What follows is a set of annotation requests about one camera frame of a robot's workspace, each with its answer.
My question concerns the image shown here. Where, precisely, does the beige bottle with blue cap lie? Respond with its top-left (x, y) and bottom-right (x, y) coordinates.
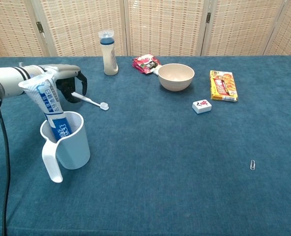
top-left (98, 29), bottom-right (119, 76)

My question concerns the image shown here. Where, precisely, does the white mahjong tile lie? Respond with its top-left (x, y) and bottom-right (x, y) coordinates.
top-left (192, 99), bottom-right (212, 115)

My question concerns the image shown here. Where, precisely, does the white handled cup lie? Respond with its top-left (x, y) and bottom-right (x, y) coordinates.
top-left (40, 111), bottom-right (91, 184)

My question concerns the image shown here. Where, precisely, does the red snack pouch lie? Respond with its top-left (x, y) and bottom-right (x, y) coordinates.
top-left (132, 54), bottom-right (162, 75)

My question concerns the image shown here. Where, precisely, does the woven folding screen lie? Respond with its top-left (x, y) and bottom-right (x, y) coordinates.
top-left (0, 0), bottom-right (291, 61)

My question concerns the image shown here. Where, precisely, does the yellow orange food box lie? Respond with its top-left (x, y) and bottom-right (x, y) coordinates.
top-left (209, 70), bottom-right (239, 102)

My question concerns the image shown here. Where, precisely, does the blue tablecloth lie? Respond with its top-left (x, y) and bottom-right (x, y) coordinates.
top-left (0, 55), bottom-right (291, 236)

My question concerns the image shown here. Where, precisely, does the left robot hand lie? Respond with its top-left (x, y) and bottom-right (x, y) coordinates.
top-left (38, 64), bottom-right (88, 103)

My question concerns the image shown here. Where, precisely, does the beige bowl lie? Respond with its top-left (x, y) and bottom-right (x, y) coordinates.
top-left (158, 63), bottom-right (195, 92)

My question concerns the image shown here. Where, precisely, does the blue white toothpaste tube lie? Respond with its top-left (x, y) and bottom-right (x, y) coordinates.
top-left (18, 71), bottom-right (74, 143)

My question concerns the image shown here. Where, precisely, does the white toothbrush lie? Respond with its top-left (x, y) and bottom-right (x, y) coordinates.
top-left (71, 92), bottom-right (110, 111)

